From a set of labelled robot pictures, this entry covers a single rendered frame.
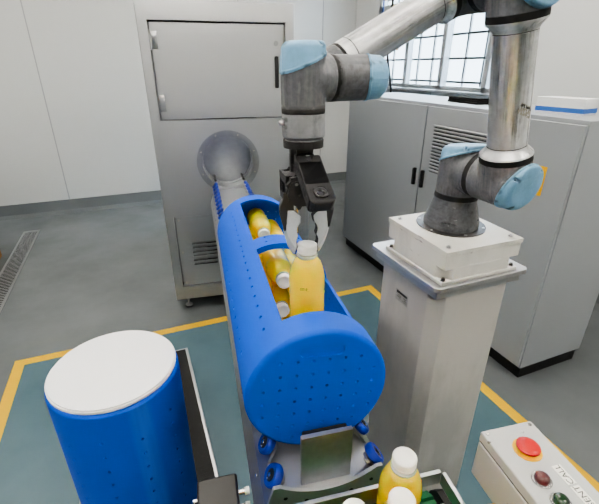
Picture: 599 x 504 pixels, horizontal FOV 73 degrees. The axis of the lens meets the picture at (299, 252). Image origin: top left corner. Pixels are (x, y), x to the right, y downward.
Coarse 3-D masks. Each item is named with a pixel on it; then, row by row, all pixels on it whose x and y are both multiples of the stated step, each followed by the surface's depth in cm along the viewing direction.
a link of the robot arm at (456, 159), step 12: (456, 144) 107; (468, 144) 106; (480, 144) 105; (444, 156) 106; (456, 156) 103; (468, 156) 102; (444, 168) 107; (456, 168) 104; (468, 168) 101; (444, 180) 108; (456, 180) 104; (444, 192) 109; (456, 192) 107
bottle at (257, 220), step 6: (252, 210) 148; (258, 210) 147; (252, 216) 143; (258, 216) 141; (264, 216) 142; (252, 222) 139; (258, 222) 137; (264, 222) 137; (252, 228) 138; (258, 228) 135; (270, 228) 138
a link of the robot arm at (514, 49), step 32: (480, 0) 80; (512, 0) 74; (544, 0) 72; (512, 32) 78; (512, 64) 81; (512, 96) 84; (512, 128) 87; (480, 160) 95; (512, 160) 90; (480, 192) 99; (512, 192) 91
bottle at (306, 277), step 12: (300, 264) 76; (312, 264) 76; (300, 276) 76; (312, 276) 76; (324, 276) 79; (300, 288) 77; (312, 288) 77; (300, 300) 78; (312, 300) 78; (300, 312) 79
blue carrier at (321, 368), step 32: (224, 224) 138; (224, 256) 123; (256, 256) 103; (256, 288) 91; (256, 320) 82; (288, 320) 76; (320, 320) 75; (352, 320) 80; (256, 352) 75; (288, 352) 72; (320, 352) 74; (352, 352) 76; (256, 384) 73; (288, 384) 75; (320, 384) 77; (352, 384) 79; (256, 416) 77; (288, 416) 78; (320, 416) 81; (352, 416) 83
